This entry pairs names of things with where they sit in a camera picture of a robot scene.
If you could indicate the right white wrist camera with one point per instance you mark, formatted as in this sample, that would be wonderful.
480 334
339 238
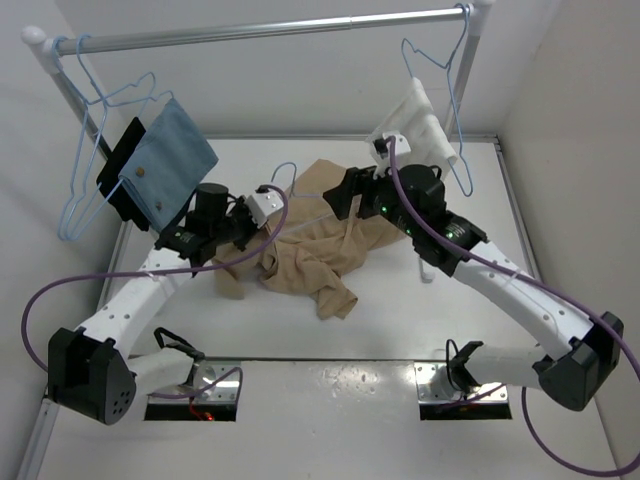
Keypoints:
382 145

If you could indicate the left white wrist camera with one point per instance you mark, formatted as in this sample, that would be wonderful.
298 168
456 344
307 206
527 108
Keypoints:
264 204

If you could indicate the blue hanger far left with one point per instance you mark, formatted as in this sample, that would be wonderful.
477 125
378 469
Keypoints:
69 74

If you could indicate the blue hanger holding towel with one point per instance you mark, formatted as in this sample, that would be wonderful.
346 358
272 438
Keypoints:
455 126

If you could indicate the blue hanger holding denim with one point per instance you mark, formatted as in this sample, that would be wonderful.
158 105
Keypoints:
115 165

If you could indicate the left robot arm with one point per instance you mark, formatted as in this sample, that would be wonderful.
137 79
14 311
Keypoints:
90 368

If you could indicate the metal base plate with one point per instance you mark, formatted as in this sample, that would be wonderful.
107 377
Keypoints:
434 389
215 383

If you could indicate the blue denim cloth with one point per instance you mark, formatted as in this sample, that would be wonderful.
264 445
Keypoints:
167 165

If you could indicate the white fluffy towel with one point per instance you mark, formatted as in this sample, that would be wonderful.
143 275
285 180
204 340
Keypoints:
425 142

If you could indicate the beige t shirt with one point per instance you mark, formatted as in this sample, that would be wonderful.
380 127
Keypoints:
312 261

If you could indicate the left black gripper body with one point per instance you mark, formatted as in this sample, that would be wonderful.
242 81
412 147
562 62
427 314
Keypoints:
239 223

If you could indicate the white clothes rack frame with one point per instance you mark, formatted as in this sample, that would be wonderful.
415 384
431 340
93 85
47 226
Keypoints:
40 44

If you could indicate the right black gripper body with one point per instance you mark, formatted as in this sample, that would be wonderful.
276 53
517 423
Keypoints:
377 195

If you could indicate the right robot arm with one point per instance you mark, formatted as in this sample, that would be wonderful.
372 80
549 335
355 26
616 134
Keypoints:
574 355

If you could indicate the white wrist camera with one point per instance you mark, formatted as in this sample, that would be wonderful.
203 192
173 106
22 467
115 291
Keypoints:
264 204
382 145

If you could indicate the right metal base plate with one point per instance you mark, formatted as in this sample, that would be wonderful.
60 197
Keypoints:
434 389

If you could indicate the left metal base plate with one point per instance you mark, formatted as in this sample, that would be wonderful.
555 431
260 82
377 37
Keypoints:
215 383

